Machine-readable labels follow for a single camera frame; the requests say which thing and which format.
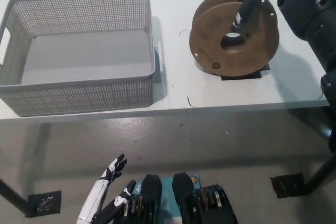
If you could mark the white and black left hand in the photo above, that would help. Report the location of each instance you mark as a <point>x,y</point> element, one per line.
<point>98,190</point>

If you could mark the brown cardboard filament spool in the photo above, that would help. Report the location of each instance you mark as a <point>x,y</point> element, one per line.
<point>207,43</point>

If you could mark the black table leg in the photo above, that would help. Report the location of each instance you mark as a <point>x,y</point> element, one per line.
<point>15,195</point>
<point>320,174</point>

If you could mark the black and teal robot body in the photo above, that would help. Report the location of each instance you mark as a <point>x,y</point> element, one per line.
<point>181,195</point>

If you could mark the grey perforated plastic basket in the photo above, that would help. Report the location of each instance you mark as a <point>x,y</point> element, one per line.
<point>78,98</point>

